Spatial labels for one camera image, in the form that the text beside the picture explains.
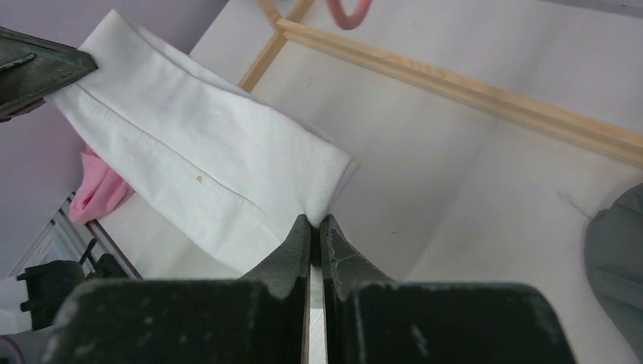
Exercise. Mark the grey garment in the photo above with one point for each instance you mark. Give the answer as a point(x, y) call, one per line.
point(613, 264)

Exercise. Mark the wooden clothes rack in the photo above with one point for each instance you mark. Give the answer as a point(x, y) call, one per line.
point(597, 136)

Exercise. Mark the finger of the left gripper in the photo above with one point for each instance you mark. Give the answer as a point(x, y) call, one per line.
point(32, 68)

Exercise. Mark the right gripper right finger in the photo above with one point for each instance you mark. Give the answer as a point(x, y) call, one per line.
point(371, 318)

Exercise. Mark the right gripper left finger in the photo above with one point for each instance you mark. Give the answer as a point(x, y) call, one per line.
point(261, 317)

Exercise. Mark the pink garment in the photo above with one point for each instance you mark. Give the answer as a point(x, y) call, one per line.
point(101, 190)

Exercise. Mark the white skirt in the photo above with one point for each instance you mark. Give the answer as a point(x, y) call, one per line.
point(227, 170)

